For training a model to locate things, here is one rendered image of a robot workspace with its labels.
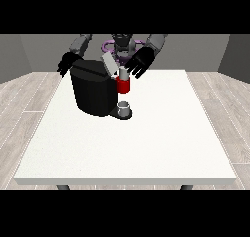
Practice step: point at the small grey coffee pod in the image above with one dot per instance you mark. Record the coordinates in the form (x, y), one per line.
(123, 73)

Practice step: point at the pale grey machine lid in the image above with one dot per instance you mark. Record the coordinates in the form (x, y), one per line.
(108, 62)

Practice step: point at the small grey cup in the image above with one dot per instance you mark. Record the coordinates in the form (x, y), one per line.
(124, 108)

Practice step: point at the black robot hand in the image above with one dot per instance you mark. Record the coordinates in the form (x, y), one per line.
(66, 63)
(140, 61)

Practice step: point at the grey robot trunk purple rings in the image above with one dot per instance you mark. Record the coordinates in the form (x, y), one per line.
(123, 46)

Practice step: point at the red pod holder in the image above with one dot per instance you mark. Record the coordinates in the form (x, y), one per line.
(123, 85)

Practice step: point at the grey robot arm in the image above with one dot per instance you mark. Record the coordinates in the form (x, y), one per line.
(156, 43)
(79, 44)

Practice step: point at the black coffee machine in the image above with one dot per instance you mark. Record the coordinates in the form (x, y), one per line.
(93, 88)

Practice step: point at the dark table leg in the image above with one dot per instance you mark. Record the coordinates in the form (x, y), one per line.
(63, 187)
(187, 187)

